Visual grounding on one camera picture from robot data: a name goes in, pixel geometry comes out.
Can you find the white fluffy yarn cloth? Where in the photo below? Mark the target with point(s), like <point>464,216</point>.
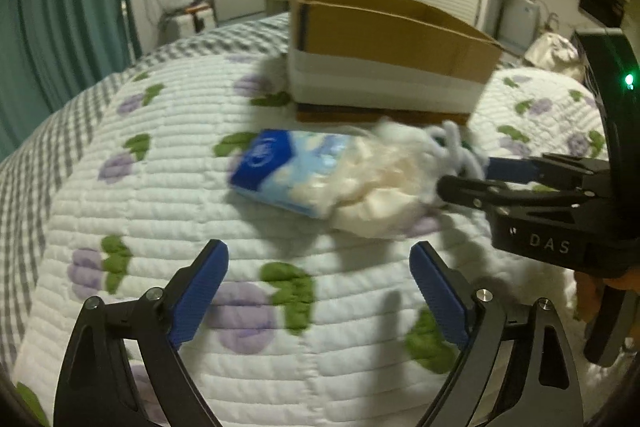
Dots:
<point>452,147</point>

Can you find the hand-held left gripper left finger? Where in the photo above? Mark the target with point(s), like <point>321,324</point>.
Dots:
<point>200,292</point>

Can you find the open cardboard box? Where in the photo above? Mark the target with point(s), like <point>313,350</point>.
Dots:
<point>380,57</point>

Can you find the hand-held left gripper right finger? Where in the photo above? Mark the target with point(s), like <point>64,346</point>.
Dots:
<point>440,297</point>

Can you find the beige cloth bag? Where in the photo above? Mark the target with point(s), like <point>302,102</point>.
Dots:
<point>552,54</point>

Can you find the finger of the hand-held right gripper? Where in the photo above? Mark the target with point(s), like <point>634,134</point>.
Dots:
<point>470,193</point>
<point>507,170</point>

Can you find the brown board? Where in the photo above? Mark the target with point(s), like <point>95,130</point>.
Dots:
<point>350,113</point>

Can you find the person's right hand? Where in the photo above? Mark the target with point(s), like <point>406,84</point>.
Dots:
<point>584,297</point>

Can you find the blue white soft plastic packet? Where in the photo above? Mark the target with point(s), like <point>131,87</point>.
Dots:
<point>280,167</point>

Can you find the white floral quilt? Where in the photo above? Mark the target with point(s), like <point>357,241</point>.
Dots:
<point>210,187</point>

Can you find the teal curtain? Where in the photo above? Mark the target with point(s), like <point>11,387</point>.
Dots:
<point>55,7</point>

